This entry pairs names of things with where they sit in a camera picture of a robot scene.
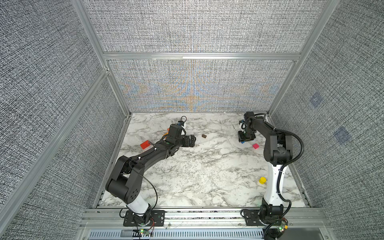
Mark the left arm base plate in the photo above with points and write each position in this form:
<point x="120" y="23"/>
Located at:
<point x="153" y="218"/>

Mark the aluminium enclosure frame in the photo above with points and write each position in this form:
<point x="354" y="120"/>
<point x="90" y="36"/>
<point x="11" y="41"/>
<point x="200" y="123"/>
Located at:
<point x="28" y="182"/>

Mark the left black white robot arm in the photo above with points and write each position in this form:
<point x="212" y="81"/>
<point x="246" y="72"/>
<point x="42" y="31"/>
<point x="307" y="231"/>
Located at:
<point x="126" y="178"/>

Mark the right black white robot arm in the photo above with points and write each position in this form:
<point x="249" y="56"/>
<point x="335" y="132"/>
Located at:
<point x="277" y="153"/>

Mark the aluminium front rail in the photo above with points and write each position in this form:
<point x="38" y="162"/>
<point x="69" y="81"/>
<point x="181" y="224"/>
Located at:
<point x="202" y="224"/>

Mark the red rectangular wood block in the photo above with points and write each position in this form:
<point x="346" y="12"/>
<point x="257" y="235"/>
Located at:
<point x="145" y="144"/>

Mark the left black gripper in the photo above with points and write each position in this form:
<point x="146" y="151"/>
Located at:
<point x="187" y="144"/>

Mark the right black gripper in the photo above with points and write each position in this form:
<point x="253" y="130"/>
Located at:
<point x="241" y="137"/>

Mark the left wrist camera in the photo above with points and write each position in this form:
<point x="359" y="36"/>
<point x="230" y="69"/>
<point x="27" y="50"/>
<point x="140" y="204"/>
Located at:
<point x="181" y="123"/>

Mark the yellow wood cylinder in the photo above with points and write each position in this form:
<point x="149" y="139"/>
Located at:
<point x="262" y="180"/>

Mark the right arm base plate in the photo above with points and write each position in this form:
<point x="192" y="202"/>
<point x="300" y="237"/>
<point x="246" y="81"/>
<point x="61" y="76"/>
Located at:
<point x="255" y="217"/>

